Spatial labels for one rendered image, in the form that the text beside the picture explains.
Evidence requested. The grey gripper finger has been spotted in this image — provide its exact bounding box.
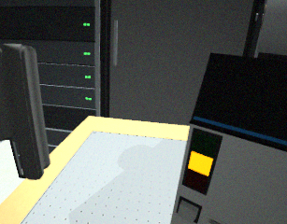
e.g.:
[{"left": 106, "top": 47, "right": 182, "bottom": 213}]
[{"left": 0, "top": 44, "right": 50, "bottom": 180}]

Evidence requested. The grey rectangular base plate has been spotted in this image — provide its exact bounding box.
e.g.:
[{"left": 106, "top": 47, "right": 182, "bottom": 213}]
[{"left": 20, "top": 131, "right": 187, "bottom": 224}]

